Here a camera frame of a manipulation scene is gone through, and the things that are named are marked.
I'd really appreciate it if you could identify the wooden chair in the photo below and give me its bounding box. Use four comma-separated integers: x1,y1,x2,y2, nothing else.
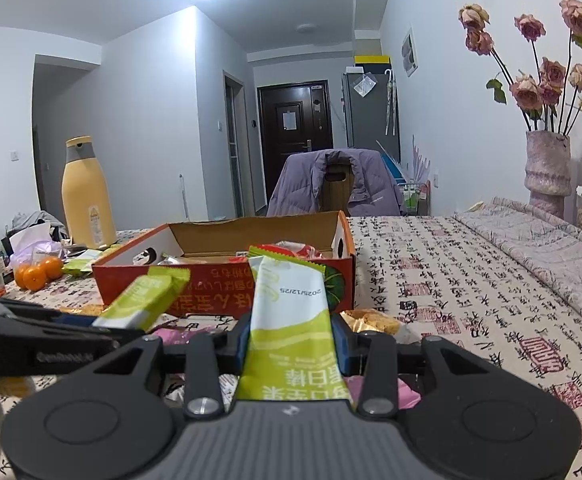
318,157,357,213

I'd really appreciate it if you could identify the interior door frame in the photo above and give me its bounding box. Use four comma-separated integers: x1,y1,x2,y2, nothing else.
223,74,246,218

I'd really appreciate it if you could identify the grey clothing pile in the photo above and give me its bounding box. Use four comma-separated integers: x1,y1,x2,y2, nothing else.
6,210,67,241

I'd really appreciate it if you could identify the dark entrance door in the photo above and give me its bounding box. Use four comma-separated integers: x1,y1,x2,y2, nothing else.
257,80,333,213

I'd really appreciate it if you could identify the dried rose bouquet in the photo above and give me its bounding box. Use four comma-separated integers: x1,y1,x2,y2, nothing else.
458,0,582,136

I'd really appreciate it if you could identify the white purple plastic bag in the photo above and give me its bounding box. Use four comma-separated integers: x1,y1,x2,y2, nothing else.
8,222,64,271

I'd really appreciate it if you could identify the silver snack packet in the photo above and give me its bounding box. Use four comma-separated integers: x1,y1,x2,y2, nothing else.
157,252,209,266

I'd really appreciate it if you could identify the pink mottled vase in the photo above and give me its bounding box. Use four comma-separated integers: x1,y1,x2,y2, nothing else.
523,130,572,221

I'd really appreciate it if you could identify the purple puffer jacket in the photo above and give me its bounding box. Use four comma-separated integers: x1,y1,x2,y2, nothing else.
267,148,406,218

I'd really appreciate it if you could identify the red snack packet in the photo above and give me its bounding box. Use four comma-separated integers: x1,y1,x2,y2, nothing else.
263,241,327,261

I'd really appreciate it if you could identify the yellow box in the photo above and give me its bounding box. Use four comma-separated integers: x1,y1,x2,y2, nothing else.
353,54,391,73

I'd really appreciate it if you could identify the wall picture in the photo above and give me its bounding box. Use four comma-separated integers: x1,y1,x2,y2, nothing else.
401,26,419,77

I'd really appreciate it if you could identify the grey refrigerator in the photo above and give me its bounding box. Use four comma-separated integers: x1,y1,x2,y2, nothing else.
341,70,402,151

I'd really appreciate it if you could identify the folding drying rack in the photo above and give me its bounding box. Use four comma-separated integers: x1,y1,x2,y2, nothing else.
376,135,432,217

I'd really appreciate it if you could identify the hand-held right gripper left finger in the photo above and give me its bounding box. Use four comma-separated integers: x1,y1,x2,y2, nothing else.
86,312,252,418

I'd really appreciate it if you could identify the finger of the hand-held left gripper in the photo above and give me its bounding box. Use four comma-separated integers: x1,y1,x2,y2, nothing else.
0,296,97,328
21,327,144,347

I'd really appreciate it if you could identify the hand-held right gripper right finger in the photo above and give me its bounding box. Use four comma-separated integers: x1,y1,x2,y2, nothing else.
332,314,496,418

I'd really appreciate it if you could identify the folded white umbrella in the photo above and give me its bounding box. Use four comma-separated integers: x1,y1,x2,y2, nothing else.
383,71,399,136

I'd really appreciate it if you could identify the orange cardboard fruit box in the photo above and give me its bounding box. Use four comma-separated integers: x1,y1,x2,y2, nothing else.
92,210,357,318

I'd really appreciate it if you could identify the yellow thermos bottle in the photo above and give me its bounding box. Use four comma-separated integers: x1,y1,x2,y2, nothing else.
61,136,118,250

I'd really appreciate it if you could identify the folded quilted blanket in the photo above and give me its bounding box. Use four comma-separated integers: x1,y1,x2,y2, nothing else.
453,196,582,341

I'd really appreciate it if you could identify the oat crisps snack packet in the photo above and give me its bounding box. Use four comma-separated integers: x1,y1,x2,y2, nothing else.
338,308,403,337

